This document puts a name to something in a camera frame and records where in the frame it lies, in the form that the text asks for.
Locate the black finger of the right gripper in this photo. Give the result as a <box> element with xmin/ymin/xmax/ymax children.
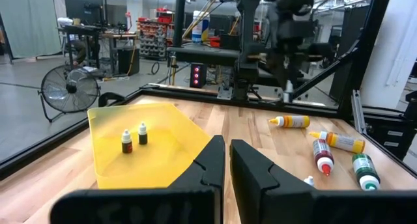
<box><xmin>267</xmin><ymin>59</ymin><xmax>287</xmax><ymax>88</ymax></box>
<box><xmin>290</xmin><ymin>59</ymin><xmax>309</xmax><ymax>87</ymax></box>

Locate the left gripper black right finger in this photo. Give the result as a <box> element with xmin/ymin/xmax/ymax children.
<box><xmin>229</xmin><ymin>139</ymin><xmax>417</xmax><ymax>224</ymax></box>

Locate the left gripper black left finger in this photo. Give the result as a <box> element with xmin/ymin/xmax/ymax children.
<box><xmin>50</xmin><ymin>135</ymin><xmax>226</xmax><ymax>224</ymax></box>

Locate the large yellow food colouring bottle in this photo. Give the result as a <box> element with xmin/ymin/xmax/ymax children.
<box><xmin>268</xmin><ymin>115</ymin><xmax>311</xmax><ymax>129</ymax></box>
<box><xmin>308</xmin><ymin>130</ymin><xmax>366</xmax><ymax>154</ymax></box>

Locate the large red food colouring bottle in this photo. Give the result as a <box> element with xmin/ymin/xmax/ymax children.
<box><xmin>312</xmin><ymin>138</ymin><xmax>335</xmax><ymax>177</ymax></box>

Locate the large green food colouring bottle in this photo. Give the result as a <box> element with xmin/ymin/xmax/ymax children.
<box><xmin>351</xmin><ymin>153</ymin><xmax>381</xmax><ymax>191</ymax></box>

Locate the yellow translucent plastic bin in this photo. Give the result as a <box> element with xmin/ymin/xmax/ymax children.
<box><xmin>87</xmin><ymin>102</ymin><xmax>212</xmax><ymax>189</ymax></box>

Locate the silver aluminium extrusion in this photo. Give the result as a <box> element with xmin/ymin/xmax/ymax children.
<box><xmin>351</xmin><ymin>89</ymin><xmax>367</xmax><ymax>133</ymax></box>

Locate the white blue yellow canister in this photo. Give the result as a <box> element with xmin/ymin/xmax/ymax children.
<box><xmin>192</xmin><ymin>10</ymin><xmax>210</xmax><ymax>42</ymax></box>

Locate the red parts drawer rack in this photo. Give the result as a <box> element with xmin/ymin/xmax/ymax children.
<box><xmin>138</xmin><ymin>18</ymin><xmax>169</xmax><ymax>61</ymax></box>

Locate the black computer tower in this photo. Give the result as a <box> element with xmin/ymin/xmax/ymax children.
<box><xmin>117</xmin><ymin>47</ymin><xmax>140</xmax><ymax>76</ymax></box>

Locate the wooden top desk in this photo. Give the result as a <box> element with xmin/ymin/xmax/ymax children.
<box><xmin>100</xmin><ymin>33</ymin><xmax>138</xmax><ymax>74</ymax></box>

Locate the black floor fan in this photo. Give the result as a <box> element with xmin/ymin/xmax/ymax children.
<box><xmin>37</xmin><ymin>64</ymin><xmax>101</xmax><ymax>123</ymax></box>

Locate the black monitor desk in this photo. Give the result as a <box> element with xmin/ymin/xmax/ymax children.
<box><xmin>58</xmin><ymin>24</ymin><xmax>105</xmax><ymax>69</ymax></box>

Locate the black computer monitor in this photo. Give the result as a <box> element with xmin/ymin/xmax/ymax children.
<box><xmin>64</xmin><ymin>0</ymin><xmax>106</xmax><ymax>23</ymax></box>

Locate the grey-green curtain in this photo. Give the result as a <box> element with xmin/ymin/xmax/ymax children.
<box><xmin>0</xmin><ymin>0</ymin><xmax>63</xmax><ymax>59</ymax></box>

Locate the silver arm base bracket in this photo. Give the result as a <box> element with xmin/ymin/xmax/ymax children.
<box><xmin>217</xmin><ymin>85</ymin><xmax>234</xmax><ymax>100</ymax></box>

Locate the black aluminium rig frame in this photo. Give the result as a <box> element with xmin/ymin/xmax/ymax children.
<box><xmin>0</xmin><ymin>0</ymin><xmax>417</xmax><ymax>182</ymax></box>

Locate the black slotted camera bracket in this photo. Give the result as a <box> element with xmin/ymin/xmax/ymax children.
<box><xmin>366</xmin><ymin>115</ymin><xmax>417</xmax><ymax>160</ymax></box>

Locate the black corner handle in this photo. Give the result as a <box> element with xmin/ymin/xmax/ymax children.
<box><xmin>97</xmin><ymin>91</ymin><xmax>127</xmax><ymax>108</ymax></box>

